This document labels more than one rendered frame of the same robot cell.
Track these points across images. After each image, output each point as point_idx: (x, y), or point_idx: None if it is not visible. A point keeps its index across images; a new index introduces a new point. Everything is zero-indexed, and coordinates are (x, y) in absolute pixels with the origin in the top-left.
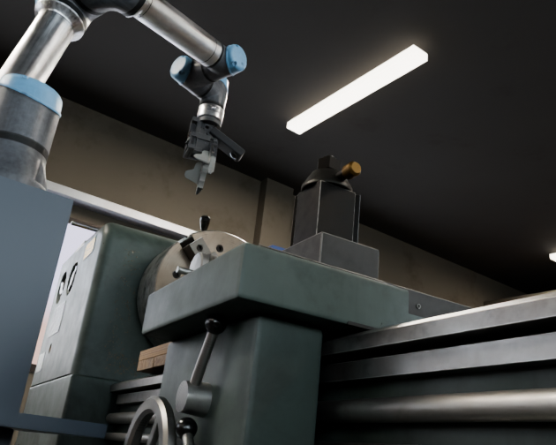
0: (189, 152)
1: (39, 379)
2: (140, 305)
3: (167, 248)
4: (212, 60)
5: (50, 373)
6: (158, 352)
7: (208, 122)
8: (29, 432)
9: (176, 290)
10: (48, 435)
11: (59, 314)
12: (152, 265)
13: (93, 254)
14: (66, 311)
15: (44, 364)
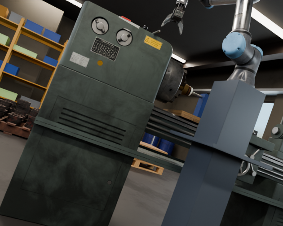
0: (178, 17)
1: (85, 72)
2: (165, 82)
3: (176, 65)
4: (213, 5)
5: (113, 83)
6: (196, 118)
7: (183, 7)
8: (86, 100)
9: (254, 137)
10: (132, 119)
11: (110, 49)
12: (174, 71)
13: (162, 54)
14: (125, 57)
15: (93, 67)
